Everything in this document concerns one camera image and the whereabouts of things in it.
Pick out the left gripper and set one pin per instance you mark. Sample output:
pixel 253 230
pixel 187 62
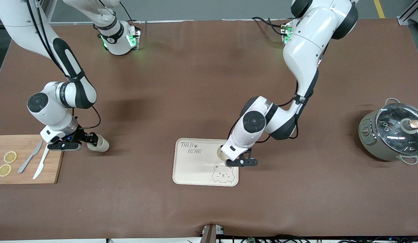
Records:
pixel 221 146

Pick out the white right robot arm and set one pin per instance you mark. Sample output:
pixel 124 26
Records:
pixel 50 114

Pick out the brown table cover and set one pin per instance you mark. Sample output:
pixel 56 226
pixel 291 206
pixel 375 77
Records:
pixel 182 84

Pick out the glass pot lid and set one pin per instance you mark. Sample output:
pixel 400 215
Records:
pixel 391 135

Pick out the white bear print tray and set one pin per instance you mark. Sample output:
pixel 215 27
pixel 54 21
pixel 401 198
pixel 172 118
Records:
pixel 195 168

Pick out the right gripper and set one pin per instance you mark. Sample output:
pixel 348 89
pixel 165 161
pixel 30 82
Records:
pixel 81 135

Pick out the grey plastic knife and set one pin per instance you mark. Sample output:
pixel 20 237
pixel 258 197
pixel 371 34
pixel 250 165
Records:
pixel 28 159

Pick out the white IKEA cup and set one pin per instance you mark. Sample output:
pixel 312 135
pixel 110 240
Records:
pixel 102 145
pixel 220 152

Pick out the aluminium frame profile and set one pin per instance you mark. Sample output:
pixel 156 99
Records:
pixel 48 10
pixel 411 11

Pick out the grey pot with glass lid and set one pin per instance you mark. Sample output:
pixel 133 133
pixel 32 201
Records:
pixel 377 148

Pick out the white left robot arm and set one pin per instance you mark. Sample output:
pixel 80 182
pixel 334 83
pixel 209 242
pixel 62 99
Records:
pixel 306 40

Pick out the yellow lemon slice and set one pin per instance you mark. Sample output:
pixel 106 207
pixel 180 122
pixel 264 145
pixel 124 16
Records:
pixel 10 157
pixel 4 170

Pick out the metal camera stand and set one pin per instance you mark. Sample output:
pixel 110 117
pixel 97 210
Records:
pixel 211 234

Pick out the bamboo cutting board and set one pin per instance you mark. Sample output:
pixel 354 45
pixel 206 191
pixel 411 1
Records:
pixel 43 168

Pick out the white plastic knife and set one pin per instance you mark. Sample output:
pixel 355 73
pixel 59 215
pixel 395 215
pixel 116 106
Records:
pixel 40 165

